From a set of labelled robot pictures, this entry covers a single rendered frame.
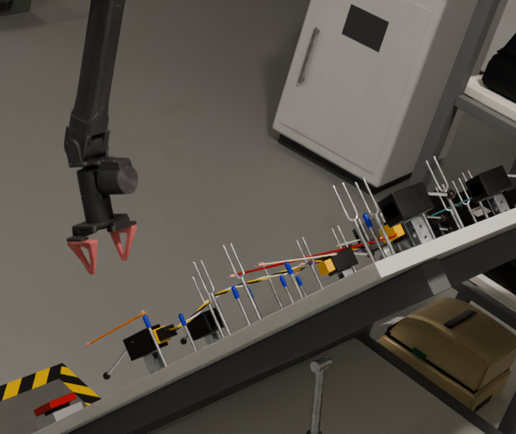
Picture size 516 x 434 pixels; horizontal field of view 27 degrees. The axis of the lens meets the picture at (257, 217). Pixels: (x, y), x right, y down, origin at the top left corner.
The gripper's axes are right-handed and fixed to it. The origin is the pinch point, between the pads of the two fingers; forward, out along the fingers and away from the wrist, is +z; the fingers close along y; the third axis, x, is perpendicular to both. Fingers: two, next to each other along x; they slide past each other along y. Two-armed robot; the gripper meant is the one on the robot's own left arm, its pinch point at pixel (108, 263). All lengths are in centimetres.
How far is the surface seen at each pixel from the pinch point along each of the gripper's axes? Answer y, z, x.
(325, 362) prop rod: -40, 1, -77
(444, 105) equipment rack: 72, -17, -43
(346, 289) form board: -56, -15, -93
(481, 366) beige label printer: 78, 48, -41
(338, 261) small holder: -5, -3, -59
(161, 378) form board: -54, -1, -61
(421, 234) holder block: -24, -13, -85
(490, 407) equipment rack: 90, 65, -36
